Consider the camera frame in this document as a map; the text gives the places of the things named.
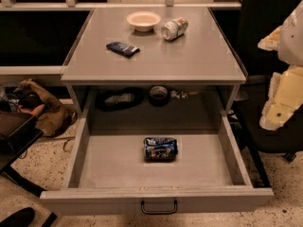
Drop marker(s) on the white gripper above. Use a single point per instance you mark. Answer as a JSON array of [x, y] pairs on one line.
[[293, 38]]

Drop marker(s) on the small crumpled wrapper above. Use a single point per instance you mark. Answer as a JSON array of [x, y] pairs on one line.
[[182, 94]]

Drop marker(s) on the black tape roll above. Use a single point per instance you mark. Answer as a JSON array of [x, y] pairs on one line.
[[158, 96]]

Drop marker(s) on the black shoe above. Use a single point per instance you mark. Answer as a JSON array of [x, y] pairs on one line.
[[21, 218]]

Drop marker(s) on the grey counter cabinet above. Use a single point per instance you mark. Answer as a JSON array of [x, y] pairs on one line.
[[202, 55]]

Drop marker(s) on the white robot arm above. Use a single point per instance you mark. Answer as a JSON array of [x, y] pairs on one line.
[[290, 48]]

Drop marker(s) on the white crushed soda can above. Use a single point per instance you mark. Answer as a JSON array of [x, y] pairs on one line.
[[174, 28]]

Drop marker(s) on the black table left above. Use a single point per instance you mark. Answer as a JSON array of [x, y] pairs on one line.
[[17, 133]]

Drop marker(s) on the brown cloth bag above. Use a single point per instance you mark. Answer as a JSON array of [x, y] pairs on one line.
[[53, 119]]

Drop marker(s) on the grey open top drawer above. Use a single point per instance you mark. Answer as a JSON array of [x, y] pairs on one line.
[[108, 174]]

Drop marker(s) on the black and grey pouch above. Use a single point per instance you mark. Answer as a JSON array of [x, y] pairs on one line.
[[110, 101]]

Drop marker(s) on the black drawer handle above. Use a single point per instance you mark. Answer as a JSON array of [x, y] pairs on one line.
[[158, 207]]

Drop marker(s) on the white paper bowl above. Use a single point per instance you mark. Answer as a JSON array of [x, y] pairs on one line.
[[143, 21]]

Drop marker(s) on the blue pepsi can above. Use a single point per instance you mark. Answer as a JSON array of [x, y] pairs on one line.
[[160, 148]]

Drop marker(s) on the dark blue snack bag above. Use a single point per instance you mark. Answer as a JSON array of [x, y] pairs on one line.
[[125, 50]]

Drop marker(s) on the black office chair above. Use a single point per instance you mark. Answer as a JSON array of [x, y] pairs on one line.
[[258, 18]]

